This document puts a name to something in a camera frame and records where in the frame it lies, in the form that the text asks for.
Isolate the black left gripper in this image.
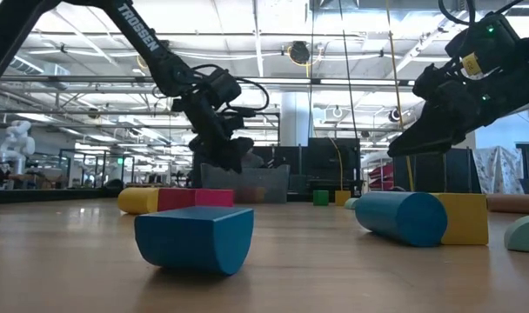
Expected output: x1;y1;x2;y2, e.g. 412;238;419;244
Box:
177;84;255;174

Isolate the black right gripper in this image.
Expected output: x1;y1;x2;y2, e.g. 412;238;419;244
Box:
386;63;529;158

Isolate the blue wooden cylinder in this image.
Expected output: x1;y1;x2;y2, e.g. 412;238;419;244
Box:
353;190;449;249

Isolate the blue wooden half-cylinder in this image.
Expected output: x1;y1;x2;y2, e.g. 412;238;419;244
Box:
133;205;255;277

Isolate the yellow wooden cylinder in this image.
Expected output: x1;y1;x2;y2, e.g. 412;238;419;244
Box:
117;187;160;216

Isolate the tan wooden cylinder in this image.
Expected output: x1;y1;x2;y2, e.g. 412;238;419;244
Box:
485;193;529;215

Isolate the red shelf rack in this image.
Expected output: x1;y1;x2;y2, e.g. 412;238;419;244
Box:
367;161;396;192

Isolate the grey translucent plastic bin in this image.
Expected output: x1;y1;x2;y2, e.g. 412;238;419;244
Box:
199;163;291;204

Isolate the white building column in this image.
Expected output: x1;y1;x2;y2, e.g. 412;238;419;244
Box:
280;91;314;147

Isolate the white patterned cloth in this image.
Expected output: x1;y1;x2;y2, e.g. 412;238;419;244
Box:
472;146;526;196

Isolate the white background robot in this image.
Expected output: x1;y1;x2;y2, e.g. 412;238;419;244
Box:
0;120;37;176

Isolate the yellow hanging cable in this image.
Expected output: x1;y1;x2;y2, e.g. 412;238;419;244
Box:
385;0;416;193

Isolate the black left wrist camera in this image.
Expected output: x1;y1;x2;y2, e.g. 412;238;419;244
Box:
205;69;243;110

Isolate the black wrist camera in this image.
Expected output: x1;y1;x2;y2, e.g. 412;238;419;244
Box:
445;11;521;82
205;69;243;110

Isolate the black hanging cable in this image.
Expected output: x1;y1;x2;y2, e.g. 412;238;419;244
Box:
337;0;361;147

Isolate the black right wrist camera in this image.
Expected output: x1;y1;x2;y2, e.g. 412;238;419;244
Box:
445;11;521;82

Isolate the black ceiling cable reel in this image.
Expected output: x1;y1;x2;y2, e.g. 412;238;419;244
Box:
288;40;311;66

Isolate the black table frame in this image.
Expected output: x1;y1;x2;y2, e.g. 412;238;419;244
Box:
0;187;529;204

